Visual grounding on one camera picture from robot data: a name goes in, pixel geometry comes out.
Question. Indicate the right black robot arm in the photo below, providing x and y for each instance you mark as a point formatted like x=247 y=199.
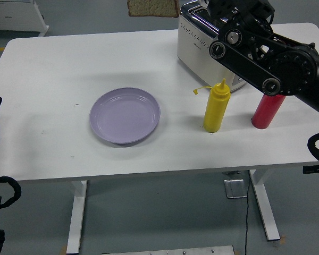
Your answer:
x=289 y=69

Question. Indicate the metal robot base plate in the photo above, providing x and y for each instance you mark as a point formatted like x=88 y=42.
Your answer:
x=167 y=251

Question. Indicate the white background machine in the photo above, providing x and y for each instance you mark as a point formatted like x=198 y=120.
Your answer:
x=16 y=16

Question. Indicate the red squeeze bottle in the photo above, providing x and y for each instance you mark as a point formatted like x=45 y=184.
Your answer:
x=267 y=111

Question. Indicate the white table leg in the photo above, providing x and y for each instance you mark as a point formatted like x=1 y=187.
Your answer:
x=76 y=217
x=267 y=207

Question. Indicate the cream chrome toaster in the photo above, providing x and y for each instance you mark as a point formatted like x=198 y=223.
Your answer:
x=196 y=50

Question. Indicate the yellow squeeze bottle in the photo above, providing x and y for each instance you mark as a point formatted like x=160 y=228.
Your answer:
x=215 y=111

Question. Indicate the black table control panel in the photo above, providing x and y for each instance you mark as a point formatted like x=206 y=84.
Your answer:
x=312 y=170

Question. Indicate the bread slice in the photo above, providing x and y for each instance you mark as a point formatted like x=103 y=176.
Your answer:
x=151 y=8

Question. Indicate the metal floor socket plate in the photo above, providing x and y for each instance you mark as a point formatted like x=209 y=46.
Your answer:
x=236 y=188

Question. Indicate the purple plate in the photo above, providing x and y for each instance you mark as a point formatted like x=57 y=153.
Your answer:
x=125 y=117

